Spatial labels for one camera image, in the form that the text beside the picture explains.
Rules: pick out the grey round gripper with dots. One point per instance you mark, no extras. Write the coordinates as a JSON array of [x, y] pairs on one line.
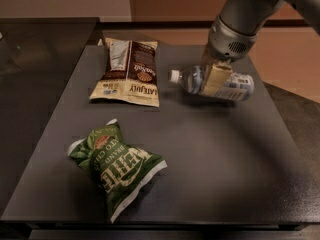
[[224, 45]]

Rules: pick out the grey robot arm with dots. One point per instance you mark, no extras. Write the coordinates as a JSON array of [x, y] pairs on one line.
[[286, 57]]

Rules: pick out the brown cream tortilla chips bag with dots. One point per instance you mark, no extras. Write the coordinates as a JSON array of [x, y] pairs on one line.
[[131, 74]]

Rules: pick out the green potato chips bag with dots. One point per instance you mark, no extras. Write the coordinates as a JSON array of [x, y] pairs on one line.
[[120, 169]]

